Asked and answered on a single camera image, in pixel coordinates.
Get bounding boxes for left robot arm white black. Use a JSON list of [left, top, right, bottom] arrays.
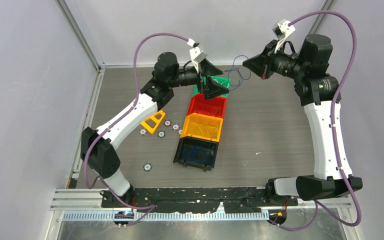
[[80, 52, 229, 207]]

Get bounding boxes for round disc middle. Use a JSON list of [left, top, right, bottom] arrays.
[[172, 124, 180, 131]]

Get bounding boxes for round disc left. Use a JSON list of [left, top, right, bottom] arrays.
[[139, 129, 147, 136]]

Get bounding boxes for red plastic bin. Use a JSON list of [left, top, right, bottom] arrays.
[[187, 93, 228, 119]]

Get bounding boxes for yellow plastic bin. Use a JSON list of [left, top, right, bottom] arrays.
[[180, 113, 224, 143]]

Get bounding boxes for lone round disc front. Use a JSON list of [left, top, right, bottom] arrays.
[[143, 163, 152, 172]]

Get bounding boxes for black plastic bin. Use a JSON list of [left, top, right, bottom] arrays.
[[173, 137, 219, 172]]

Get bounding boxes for blue wire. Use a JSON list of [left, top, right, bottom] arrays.
[[181, 144, 215, 165], [225, 54, 253, 92]]

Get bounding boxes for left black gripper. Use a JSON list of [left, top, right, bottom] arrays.
[[168, 58, 229, 99]]

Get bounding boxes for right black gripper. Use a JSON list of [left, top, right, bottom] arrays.
[[243, 39, 308, 80]]

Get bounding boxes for yellow triangular plastic piece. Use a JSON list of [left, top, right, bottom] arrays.
[[140, 110, 166, 135]]

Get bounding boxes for round disc lower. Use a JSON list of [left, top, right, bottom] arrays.
[[157, 130, 166, 138]]

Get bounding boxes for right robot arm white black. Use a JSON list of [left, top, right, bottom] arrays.
[[242, 34, 363, 205]]

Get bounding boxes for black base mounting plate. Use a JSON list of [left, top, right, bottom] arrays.
[[99, 187, 299, 214]]

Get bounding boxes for round disc red centre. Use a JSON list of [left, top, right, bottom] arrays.
[[164, 120, 172, 127]]

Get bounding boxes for aluminium frame rail front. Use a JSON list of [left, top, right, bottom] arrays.
[[49, 188, 352, 222]]

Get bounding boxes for green plastic bin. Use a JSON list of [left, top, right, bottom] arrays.
[[192, 76, 231, 98]]

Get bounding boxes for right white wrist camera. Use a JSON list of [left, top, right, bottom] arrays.
[[271, 19, 296, 53]]

